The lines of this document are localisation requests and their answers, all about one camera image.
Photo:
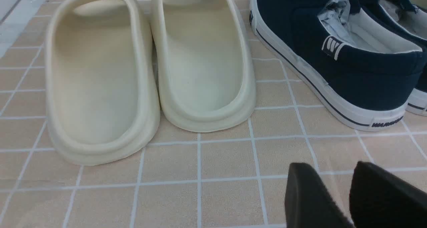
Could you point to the cream left foam slipper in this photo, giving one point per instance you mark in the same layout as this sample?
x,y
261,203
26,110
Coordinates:
x,y
101,94

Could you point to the navy canvas sneaker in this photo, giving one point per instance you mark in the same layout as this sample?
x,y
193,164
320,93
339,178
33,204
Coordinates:
x,y
361,70
396,29

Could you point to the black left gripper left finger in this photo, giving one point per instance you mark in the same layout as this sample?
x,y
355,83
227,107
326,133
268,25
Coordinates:
x,y
307,201

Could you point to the cream foam slipper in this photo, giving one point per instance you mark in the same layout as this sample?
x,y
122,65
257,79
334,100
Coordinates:
x,y
205,72
101,94

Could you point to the cream right foam slipper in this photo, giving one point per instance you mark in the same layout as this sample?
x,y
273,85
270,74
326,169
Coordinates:
x,y
205,72

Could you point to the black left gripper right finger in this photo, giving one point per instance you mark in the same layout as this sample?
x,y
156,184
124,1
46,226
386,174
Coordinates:
x,y
379,199

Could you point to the checkered beige floor mat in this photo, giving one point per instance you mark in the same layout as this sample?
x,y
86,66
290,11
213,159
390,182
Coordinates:
x,y
231,178

